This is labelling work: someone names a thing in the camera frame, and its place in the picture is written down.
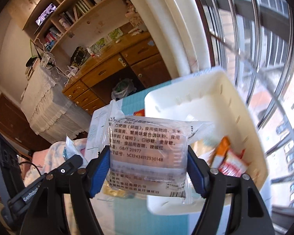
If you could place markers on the orange white packet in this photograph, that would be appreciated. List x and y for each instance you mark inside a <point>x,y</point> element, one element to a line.
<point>221,151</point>

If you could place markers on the dark wooden cabinet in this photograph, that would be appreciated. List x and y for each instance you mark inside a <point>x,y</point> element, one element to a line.
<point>12,122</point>

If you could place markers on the dark window frame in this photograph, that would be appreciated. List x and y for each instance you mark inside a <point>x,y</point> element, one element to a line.
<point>272,53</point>

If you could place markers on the lace covered piano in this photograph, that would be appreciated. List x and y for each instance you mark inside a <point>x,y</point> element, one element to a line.
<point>51,107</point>

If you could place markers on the clear bun packet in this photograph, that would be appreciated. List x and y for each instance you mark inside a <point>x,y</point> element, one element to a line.
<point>116,191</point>

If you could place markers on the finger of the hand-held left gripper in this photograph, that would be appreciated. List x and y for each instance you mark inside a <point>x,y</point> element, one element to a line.
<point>68,165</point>

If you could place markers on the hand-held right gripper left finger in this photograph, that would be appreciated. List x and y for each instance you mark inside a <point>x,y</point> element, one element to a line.
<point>99,173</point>

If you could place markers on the pastel fleece blanket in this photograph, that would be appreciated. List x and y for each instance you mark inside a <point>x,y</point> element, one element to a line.
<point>54,151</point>

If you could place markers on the plastic trash bag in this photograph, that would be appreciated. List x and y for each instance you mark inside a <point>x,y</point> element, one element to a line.
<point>123,89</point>

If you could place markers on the red cookie packet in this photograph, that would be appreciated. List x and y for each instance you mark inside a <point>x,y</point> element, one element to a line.
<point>232,164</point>

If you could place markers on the white power strip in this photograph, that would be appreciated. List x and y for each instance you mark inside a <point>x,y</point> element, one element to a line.
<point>71,73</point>

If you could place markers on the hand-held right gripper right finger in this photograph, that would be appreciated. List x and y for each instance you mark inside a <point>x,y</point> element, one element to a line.
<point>196,173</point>

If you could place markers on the small screen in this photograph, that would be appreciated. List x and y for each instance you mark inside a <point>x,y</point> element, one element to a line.
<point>46,14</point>

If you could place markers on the flat white packet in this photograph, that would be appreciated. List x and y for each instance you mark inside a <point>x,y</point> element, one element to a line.
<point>98,127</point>

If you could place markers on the doll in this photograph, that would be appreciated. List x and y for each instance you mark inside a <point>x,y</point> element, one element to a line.
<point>131,6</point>

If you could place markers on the cream curtain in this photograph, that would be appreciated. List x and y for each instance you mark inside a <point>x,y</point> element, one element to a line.
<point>166,29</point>

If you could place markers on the wooden desk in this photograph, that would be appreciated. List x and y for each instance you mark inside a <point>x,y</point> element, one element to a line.
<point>100,73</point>

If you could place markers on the clear noodle packet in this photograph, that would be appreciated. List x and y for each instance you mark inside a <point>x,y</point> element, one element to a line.
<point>147,151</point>

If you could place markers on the small blue packet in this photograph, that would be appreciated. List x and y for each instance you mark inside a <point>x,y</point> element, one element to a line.
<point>69,149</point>

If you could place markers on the wooden bookshelf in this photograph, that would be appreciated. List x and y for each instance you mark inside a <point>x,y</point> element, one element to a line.
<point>93,19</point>

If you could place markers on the white plastic bin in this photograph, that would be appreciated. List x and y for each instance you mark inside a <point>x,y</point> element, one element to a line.
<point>235,107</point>

